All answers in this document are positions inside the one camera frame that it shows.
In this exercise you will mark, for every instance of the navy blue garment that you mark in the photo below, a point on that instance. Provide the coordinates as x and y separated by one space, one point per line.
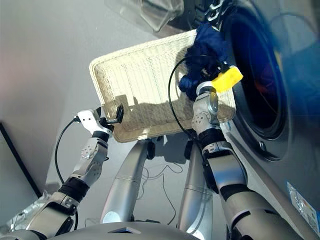
205 50

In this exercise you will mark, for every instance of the grey washing machine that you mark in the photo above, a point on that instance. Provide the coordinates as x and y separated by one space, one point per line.
250 75

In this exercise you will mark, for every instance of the pale woven basket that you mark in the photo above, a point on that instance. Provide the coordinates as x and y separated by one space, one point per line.
145 82

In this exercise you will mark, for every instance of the round glass washing machine door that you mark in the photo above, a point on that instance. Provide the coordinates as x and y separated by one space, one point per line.
155 12

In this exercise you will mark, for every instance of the washing machine label sticker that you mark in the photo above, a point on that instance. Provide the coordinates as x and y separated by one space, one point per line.
302 205

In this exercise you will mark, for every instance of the silver robot leg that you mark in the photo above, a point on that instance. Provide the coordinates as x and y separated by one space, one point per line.
192 200
122 185

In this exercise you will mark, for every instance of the grey robot torso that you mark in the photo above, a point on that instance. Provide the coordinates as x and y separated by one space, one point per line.
100 232

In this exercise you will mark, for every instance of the yellow wrist camera mount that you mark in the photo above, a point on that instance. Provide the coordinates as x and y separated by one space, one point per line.
228 78

